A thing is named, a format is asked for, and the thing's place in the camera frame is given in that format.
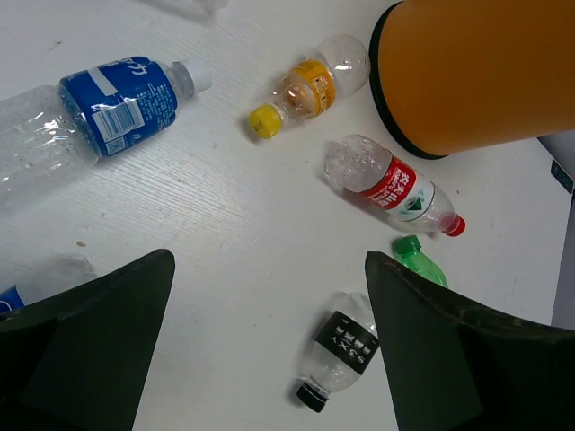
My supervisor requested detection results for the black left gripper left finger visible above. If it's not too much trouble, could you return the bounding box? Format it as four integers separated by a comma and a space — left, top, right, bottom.
1, 249, 175, 430

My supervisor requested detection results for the green plastic bottle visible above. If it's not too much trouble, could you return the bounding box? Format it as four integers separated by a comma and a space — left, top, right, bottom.
392, 235, 448, 288

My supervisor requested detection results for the blue cap pepsi bottle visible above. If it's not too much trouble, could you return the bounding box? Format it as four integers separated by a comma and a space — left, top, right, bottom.
1, 253, 98, 313

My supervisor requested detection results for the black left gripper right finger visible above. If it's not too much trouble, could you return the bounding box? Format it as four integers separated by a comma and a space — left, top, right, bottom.
365, 251, 574, 430

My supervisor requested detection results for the red label water bottle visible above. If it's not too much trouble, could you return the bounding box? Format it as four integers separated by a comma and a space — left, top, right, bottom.
323, 134, 466, 237

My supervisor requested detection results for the orange cylindrical bin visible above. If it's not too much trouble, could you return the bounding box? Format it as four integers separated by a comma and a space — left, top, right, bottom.
368, 1, 574, 160

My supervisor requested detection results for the yellow cap small bottle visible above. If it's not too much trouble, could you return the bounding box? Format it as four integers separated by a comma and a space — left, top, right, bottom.
249, 34, 370, 139

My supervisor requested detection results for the large blue label bottle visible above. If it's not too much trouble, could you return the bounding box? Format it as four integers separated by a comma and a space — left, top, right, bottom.
1, 57, 212, 212

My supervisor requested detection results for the black label small bottle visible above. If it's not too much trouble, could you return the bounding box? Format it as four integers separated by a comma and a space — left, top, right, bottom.
296, 293, 379, 413

